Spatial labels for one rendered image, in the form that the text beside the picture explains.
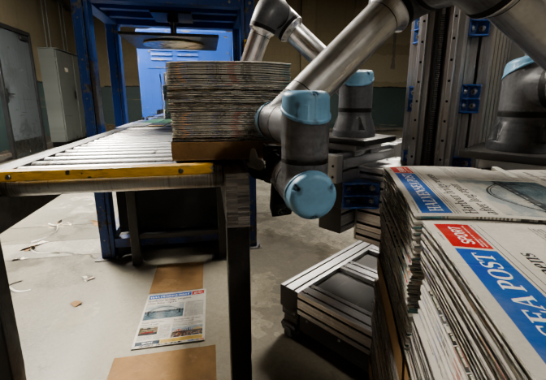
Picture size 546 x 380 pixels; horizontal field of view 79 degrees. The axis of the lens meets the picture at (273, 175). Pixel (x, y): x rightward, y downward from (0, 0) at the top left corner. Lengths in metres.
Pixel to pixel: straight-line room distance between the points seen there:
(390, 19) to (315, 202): 0.39
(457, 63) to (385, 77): 9.67
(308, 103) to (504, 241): 0.29
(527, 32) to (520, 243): 0.51
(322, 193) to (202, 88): 0.41
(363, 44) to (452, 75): 0.52
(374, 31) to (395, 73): 10.29
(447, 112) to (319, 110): 0.71
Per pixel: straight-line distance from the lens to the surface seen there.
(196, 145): 0.79
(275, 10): 1.30
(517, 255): 0.32
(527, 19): 0.77
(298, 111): 0.49
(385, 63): 10.85
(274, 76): 0.81
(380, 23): 0.71
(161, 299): 1.80
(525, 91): 1.01
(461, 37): 1.19
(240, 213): 0.71
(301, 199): 0.49
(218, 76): 0.80
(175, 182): 0.76
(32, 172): 0.74
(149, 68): 4.40
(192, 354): 1.47
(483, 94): 1.23
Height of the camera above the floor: 0.95
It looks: 13 degrees down
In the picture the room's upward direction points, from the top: straight up
